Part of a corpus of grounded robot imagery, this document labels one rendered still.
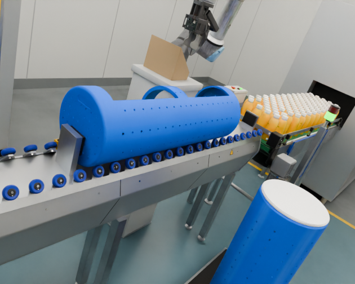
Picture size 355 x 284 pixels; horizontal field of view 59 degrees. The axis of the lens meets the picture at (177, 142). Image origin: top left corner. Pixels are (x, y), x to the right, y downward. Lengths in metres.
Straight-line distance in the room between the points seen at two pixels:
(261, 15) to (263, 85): 1.34
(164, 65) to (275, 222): 1.06
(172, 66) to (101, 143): 0.88
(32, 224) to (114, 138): 0.37
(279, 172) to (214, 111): 0.88
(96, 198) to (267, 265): 0.70
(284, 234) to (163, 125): 0.60
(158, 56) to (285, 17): 4.87
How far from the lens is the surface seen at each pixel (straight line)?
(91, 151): 1.11
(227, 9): 1.83
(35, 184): 1.05
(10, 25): 2.47
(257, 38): 6.70
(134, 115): 1.11
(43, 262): 2.12
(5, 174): 1.16
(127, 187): 1.29
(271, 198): 1.26
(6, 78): 2.58
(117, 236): 1.57
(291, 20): 6.51
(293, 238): 1.27
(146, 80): 1.87
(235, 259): 1.43
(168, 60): 1.83
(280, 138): 2.12
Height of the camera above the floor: 1.61
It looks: 25 degrees down
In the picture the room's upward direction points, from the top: 20 degrees clockwise
